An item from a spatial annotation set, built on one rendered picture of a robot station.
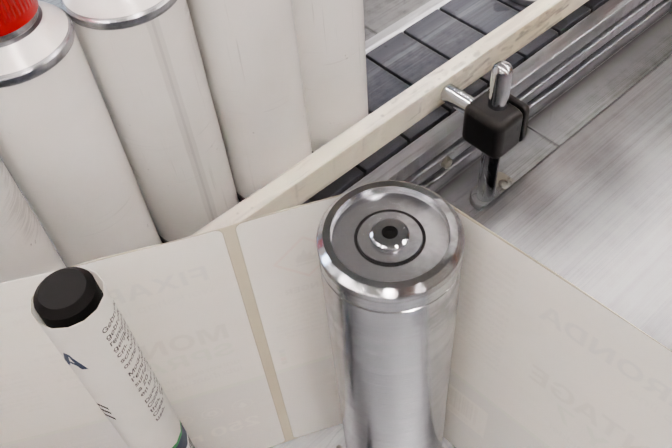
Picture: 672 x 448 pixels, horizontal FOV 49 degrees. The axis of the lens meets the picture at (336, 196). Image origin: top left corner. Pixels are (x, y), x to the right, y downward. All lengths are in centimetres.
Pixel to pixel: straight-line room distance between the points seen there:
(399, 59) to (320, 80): 12
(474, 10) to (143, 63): 31
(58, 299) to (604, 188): 34
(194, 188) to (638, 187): 26
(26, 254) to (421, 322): 22
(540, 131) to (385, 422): 35
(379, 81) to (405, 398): 32
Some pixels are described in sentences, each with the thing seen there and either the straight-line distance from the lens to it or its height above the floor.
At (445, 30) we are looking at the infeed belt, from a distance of 56.
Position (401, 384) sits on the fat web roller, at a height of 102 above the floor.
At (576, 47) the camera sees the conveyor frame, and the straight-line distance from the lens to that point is 57.
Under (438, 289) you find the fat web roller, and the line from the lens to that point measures 18.
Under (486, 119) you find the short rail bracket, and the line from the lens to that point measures 43.
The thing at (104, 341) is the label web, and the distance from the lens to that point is 20.
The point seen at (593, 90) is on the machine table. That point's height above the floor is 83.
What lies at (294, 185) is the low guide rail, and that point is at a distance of 40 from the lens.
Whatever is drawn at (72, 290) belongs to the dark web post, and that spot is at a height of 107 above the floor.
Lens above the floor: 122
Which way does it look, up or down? 50 degrees down
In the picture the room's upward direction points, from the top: 6 degrees counter-clockwise
